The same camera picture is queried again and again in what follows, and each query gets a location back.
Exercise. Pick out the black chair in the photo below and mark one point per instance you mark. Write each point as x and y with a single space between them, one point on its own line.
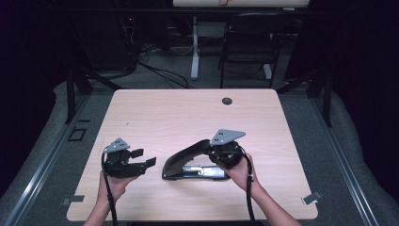
251 40

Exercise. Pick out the round table grommet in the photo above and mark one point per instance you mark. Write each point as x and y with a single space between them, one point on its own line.
227 101

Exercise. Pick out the metal floor rail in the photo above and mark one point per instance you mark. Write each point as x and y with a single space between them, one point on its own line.
342 160
47 160

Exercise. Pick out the person's left hand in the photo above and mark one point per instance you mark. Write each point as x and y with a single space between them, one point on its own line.
117 185

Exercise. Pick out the white desk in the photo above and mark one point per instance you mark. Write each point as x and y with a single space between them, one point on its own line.
195 47

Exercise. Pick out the dark equipment cabinet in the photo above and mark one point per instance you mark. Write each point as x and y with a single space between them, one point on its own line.
106 40

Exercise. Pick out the black metal stand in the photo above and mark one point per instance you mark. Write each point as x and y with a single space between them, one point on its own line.
327 94
70 94

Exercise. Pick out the grey table corner bracket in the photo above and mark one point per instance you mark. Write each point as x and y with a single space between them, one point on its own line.
73 199
312 197

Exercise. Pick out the person's right hand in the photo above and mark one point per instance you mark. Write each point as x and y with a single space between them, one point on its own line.
240 175

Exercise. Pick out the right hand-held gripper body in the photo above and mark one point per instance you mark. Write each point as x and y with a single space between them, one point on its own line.
226 153

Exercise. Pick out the black floor outlet frame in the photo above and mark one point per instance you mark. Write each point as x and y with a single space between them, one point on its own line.
76 134

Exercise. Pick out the large black stapler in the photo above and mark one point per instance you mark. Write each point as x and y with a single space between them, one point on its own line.
178 160

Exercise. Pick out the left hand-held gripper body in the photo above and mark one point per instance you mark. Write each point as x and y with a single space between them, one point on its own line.
119 163

